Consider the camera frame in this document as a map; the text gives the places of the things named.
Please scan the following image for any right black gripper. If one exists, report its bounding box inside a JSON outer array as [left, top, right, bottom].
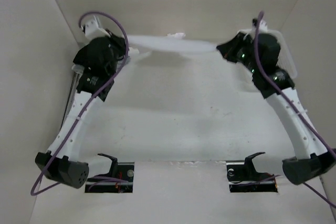
[[217, 31, 260, 74]]

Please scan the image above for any white tank top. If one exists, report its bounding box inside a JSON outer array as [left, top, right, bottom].
[[127, 35, 217, 54]]

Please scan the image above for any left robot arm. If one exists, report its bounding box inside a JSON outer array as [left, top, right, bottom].
[[35, 35, 128, 189]]

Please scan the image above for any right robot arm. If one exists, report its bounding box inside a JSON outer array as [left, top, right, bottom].
[[216, 32, 335, 185]]

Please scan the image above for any black folded tank top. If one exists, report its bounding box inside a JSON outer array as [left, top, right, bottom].
[[73, 50, 86, 67]]

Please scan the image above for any grey folded tank top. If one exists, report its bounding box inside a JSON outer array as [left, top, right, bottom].
[[71, 64, 85, 75]]

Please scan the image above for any white plastic basket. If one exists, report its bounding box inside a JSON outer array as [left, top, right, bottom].
[[238, 28, 298, 87]]

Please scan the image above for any left aluminium table rail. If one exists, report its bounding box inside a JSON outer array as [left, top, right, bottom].
[[61, 40, 85, 130]]

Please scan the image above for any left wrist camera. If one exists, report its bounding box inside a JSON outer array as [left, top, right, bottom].
[[82, 16, 110, 40]]

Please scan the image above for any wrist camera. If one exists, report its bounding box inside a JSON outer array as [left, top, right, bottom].
[[252, 18, 268, 33], [82, 16, 110, 40]]

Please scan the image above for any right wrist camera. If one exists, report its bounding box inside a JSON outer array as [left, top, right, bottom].
[[252, 18, 268, 33]]

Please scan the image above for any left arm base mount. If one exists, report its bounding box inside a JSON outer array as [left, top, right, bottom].
[[85, 153, 135, 194]]

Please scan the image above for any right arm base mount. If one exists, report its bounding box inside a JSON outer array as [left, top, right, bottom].
[[226, 152, 278, 193]]

